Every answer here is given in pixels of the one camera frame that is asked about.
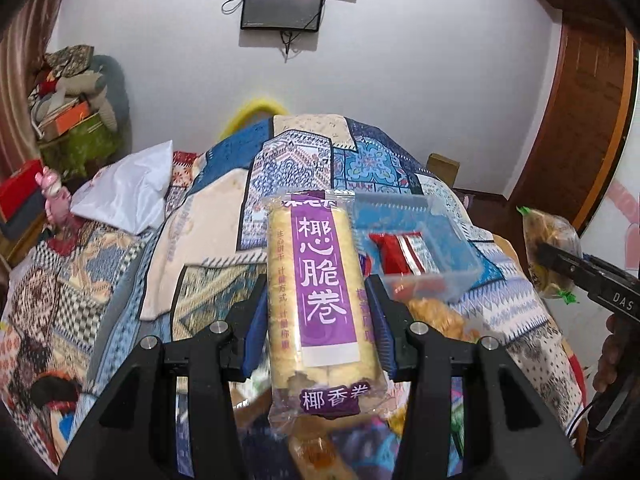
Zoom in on dark cloth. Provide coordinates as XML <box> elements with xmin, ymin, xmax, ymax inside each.
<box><xmin>30</xmin><ymin>372</ymin><xmax>83</xmax><ymax>413</ymax></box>

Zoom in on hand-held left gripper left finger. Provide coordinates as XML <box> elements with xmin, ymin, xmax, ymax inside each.
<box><xmin>57</xmin><ymin>274</ymin><xmax>271</xmax><ymax>480</ymax></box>

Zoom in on green patterned cloth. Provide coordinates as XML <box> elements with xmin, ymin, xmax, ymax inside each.
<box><xmin>40</xmin><ymin>115</ymin><xmax>123</xmax><ymax>178</ymax></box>

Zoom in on red patchwork bedsheet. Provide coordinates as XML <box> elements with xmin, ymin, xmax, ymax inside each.
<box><xmin>0</xmin><ymin>150</ymin><xmax>198</xmax><ymax>461</ymax></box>

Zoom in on white pillow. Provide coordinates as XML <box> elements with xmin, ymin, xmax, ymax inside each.
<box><xmin>70</xmin><ymin>141</ymin><xmax>174</xmax><ymax>235</ymax></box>

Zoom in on brown wooden door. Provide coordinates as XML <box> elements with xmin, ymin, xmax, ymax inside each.
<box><xmin>505</xmin><ymin>20</ymin><xmax>636</xmax><ymax>228</ymax></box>

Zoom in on person's right hand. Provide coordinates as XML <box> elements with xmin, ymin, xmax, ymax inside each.
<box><xmin>592</xmin><ymin>312</ymin><xmax>640</xmax><ymax>396</ymax></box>

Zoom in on clear plastic container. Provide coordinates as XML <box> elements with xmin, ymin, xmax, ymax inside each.
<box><xmin>350</xmin><ymin>191</ymin><xmax>485</xmax><ymax>303</ymax></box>

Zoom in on hanging black cable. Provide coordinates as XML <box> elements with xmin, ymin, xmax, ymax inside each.
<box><xmin>280</xmin><ymin>30</ymin><xmax>307</xmax><ymax>57</ymax></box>

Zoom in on orange box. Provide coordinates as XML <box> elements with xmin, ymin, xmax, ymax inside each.
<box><xmin>50</xmin><ymin>102</ymin><xmax>96</xmax><ymax>137</ymax></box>

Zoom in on dark grey box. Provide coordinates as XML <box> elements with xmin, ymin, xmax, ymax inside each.
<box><xmin>0</xmin><ymin>195</ymin><xmax>49</xmax><ymax>242</ymax></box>

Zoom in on blue patchwork blanket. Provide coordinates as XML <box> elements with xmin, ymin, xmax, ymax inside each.
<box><xmin>90</xmin><ymin>112</ymin><xmax>588</xmax><ymax>480</ymax></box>

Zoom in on red snack packet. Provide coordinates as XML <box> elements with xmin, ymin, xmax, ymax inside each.
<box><xmin>368</xmin><ymin>231</ymin><xmax>441</xmax><ymax>276</ymax></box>

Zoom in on purple label wafer roll packet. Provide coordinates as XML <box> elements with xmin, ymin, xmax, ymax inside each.
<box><xmin>261</xmin><ymin>187</ymin><xmax>388</xmax><ymax>428</ymax></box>

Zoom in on patterned cloth bag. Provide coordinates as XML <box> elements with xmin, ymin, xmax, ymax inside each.
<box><xmin>44</xmin><ymin>45</ymin><xmax>96</xmax><ymax>70</ymax></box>

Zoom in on red box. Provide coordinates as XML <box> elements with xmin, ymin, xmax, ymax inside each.
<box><xmin>0</xmin><ymin>159</ymin><xmax>46</xmax><ymax>221</ymax></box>

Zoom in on pink plush toy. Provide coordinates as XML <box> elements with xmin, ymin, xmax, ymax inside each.
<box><xmin>35</xmin><ymin>167</ymin><xmax>76</xmax><ymax>226</ymax></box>

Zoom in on striped brown curtain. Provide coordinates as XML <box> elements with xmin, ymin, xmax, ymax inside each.
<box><xmin>0</xmin><ymin>0</ymin><xmax>86</xmax><ymax>181</ymax></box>

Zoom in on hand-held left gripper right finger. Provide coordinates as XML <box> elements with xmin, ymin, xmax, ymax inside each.
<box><xmin>365</xmin><ymin>274</ymin><xmax>583</xmax><ymax>480</ymax></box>

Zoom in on yellow hoop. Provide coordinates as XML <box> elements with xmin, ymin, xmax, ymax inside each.
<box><xmin>218</xmin><ymin>96</ymin><xmax>290</xmax><ymax>141</ymax></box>

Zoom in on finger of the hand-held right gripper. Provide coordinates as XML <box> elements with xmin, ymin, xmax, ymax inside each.
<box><xmin>536</xmin><ymin>241</ymin><xmax>588</xmax><ymax>288</ymax></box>

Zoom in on clear bag of yellow cookies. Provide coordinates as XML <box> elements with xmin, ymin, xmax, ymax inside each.
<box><xmin>517</xmin><ymin>205</ymin><xmax>583</xmax><ymax>306</ymax></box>

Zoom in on white sliding door pink hearts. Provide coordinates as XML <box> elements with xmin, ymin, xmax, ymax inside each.
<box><xmin>570</xmin><ymin>45</ymin><xmax>640</xmax><ymax>341</ymax></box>

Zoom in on clear packet of orange snack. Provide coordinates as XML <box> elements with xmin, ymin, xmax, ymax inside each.
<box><xmin>287</xmin><ymin>425</ymin><xmax>346</xmax><ymax>480</ymax></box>

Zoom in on grey plush toy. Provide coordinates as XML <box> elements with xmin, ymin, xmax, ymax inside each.
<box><xmin>47</xmin><ymin>57</ymin><xmax>126</xmax><ymax>133</ymax></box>

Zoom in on cardboard box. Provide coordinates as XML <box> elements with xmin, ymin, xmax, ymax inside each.
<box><xmin>426</xmin><ymin>153</ymin><xmax>461</xmax><ymax>188</ymax></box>

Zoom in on small black wall monitor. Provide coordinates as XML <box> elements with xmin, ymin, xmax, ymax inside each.
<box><xmin>240</xmin><ymin>0</ymin><xmax>326</xmax><ymax>32</ymax></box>

